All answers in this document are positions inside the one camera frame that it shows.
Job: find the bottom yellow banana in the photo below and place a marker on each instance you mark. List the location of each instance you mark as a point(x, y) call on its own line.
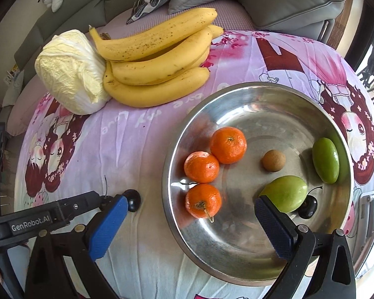
point(155, 95)

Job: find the middle yellow banana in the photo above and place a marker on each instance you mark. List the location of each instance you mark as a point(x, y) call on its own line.
point(188, 54)

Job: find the yellow banana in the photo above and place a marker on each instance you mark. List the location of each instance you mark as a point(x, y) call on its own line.
point(188, 54)
point(155, 95)

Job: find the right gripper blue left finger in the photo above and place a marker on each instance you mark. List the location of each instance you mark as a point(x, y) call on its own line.
point(48, 275)

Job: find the grey sofa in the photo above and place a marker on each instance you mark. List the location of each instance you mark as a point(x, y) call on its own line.
point(308, 18)

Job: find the green jujube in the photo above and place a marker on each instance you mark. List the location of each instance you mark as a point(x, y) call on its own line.
point(325, 160)
point(287, 193)

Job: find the brown longan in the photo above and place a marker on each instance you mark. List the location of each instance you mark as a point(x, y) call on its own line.
point(273, 160)

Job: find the cartoon print tablecloth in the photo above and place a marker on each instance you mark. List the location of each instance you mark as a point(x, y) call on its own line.
point(120, 147)

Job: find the napa cabbage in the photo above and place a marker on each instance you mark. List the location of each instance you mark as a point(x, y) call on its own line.
point(72, 72)

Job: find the round steel plate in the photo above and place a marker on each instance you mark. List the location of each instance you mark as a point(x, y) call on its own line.
point(234, 248)

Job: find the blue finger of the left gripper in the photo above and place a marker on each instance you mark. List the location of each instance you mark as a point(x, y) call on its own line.
point(108, 202)

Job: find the top spotted banana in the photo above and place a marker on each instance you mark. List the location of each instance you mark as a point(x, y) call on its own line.
point(154, 39)

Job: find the orange tangerine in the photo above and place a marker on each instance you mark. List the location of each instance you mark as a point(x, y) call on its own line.
point(228, 145)
point(201, 167)
point(203, 201)

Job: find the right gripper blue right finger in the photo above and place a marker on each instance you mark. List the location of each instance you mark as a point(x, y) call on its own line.
point(334, 275)

